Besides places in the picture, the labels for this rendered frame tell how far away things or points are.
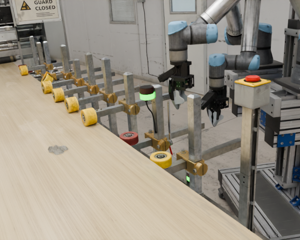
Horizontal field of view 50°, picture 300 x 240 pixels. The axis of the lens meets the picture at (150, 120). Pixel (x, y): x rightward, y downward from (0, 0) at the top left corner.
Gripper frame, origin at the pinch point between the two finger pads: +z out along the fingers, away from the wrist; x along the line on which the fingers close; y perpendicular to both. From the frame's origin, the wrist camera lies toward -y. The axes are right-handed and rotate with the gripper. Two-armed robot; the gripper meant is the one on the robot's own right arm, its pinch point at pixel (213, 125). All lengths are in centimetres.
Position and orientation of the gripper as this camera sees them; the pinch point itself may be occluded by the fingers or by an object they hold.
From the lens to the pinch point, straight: 168.3
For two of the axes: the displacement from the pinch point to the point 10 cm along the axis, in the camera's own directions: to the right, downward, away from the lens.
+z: 0.7, 9.3, 3.6
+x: -5.2, -2.7, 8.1
